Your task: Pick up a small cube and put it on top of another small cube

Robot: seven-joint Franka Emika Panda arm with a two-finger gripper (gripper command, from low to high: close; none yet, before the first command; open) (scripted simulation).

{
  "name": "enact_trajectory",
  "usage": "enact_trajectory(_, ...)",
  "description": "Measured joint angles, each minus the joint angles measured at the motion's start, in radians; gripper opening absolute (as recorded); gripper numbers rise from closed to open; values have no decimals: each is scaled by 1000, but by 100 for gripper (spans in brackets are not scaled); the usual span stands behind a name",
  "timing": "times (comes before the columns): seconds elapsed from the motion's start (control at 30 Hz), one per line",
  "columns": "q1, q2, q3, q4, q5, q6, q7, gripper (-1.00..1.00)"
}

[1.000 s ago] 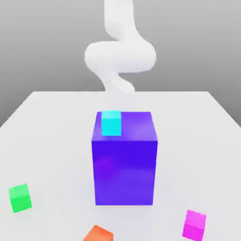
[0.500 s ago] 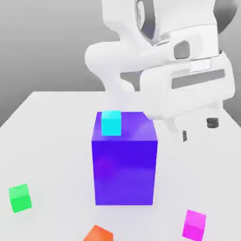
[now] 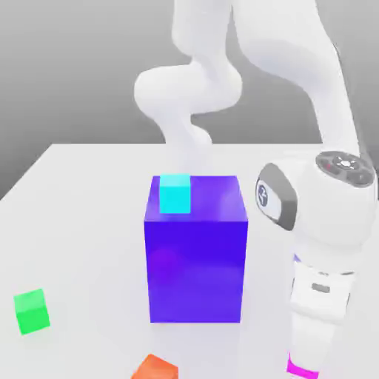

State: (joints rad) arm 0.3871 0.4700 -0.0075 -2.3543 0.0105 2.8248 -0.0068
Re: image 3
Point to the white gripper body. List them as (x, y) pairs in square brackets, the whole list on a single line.
[(311, 340)]

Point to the small magenta cube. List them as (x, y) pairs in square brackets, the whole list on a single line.
[(299, 371)]

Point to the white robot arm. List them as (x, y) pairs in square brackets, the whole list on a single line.
[(325, 201)]

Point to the small orange cube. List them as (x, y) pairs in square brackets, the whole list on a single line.
[(155, 368)]

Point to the small cyan cube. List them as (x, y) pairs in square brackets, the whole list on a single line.
[(174, 197)]

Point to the small green cube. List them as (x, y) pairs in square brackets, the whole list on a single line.
[(32, 315)]

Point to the large purple box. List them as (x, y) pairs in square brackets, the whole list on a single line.
[(195, 266)]

